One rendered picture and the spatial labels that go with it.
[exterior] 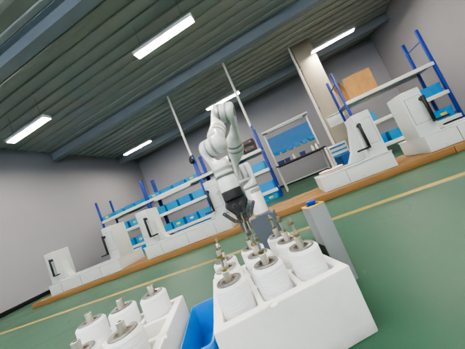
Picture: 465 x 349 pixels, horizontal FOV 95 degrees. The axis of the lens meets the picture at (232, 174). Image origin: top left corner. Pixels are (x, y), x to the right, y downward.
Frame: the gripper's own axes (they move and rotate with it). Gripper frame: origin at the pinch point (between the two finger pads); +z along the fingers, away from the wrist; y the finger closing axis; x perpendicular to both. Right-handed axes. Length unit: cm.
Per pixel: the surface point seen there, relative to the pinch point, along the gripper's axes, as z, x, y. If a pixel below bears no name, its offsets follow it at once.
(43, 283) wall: 8, 565, -421
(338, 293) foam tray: 22.3, -20.7, 11.9
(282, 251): 12.1, -3.5, 7.6
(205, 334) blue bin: 34.8, 19.4, -28.1
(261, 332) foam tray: 21.8, -18.9, -10.4
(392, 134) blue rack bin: 0, 301, 435
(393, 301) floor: 35.2, -15.9, 29.2
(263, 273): 10.9, -15.9, -3.5
